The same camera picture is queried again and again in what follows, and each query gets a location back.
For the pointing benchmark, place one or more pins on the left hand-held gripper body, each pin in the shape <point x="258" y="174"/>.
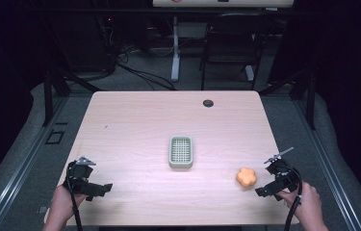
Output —
<point x="79" y="179"/>

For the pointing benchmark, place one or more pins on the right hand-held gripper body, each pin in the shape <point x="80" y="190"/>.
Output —
<point x="284" y="176"/>

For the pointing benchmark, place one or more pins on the orange flower-shaped soap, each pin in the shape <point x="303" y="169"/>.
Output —
<point x="246" y="177"/>

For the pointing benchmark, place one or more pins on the grey-green slotted soap dish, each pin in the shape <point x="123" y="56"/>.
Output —
<point x="180" y="153"/>

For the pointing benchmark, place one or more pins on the person's left hand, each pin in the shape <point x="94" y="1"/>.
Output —
<point x="62" y="203"/>

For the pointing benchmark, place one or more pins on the person's right hand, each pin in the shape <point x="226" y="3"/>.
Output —
<point x="308" y="203"/>

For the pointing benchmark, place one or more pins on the black metal stand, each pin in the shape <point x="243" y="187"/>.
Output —
<point x="48" y="96"/>
<point x="311" y="102"/>

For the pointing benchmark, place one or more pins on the black round table grommet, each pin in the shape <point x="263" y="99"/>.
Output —
<point x="208" y="103"/>

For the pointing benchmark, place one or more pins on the white desk foot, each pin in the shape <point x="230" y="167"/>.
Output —
<point x="249" y="73"/>

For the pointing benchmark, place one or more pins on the dark computer tower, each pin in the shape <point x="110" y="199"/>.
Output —
<point x="82" y="45"/>

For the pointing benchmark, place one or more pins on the black folding chair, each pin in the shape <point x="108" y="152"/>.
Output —
<point x="232" y="48"/>

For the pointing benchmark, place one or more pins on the white desk leg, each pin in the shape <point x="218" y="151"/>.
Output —
<point x="175" y="57"/>

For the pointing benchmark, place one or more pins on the aluminium floor rail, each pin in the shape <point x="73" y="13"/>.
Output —
<point x="24" y="166"/>
<point x="332" y="173"/>

